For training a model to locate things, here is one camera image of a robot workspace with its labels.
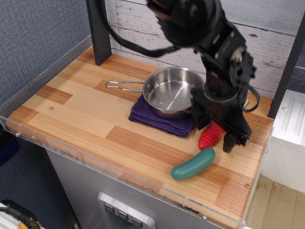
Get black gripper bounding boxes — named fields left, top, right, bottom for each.
left=191, top=88, right=247, bottom=153

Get red-handled grey fork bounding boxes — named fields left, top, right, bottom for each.
left=198, top=99, right=250, bottom=151

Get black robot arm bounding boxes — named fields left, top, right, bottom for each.
left=147, top=0, right=256, bottom=153

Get green toy cucumber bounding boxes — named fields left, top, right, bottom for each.
left=170, top=147, right=216, bottom=181

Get stainless steel pot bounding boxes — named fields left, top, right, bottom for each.
left=105, top=67, right=204, bottom=120

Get purple folded cloth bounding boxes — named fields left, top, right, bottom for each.
left=129, top=95, right=193, bottom=138

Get white cabinet at right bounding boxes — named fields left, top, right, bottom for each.
left=261, top=90, right=305, bottom=193

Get silver button panel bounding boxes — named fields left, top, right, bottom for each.
left=98, top=192, right=156, bottom=229

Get silver toy appliance cabinet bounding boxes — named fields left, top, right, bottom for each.
left=47, top=150, right=242, bottom=229

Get black braided cable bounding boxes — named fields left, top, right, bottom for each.
left=95, top=0, right=181, bottom=58

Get dark grey right post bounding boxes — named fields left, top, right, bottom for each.
left=268, top=14, right=305, bottom=119

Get dark grey post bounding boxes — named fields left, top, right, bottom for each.
left=268, top=14, right=305, bottom=119
left=86, top=0, right=112, bottom=65

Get dark grey left post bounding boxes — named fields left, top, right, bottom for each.
left=86, top=0, right=112, bottom=65

